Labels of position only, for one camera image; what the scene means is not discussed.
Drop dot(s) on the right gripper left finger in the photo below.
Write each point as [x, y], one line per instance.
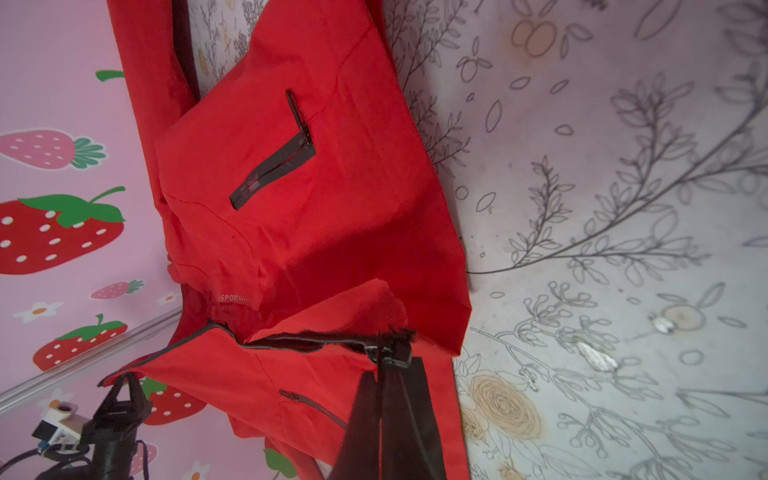
[358, 458]

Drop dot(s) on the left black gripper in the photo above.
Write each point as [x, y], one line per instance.
[112, 432]

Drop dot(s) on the left aluminium corner post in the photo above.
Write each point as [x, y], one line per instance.
[70, 369]

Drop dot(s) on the red zip-up jacket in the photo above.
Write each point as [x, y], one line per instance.
[304, 223]

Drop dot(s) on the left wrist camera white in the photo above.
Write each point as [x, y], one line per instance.
[60, 426]

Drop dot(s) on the floral patterned table mat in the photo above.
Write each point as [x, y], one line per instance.
[606, 165]

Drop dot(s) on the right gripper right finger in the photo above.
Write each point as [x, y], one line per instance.
[411, 448]

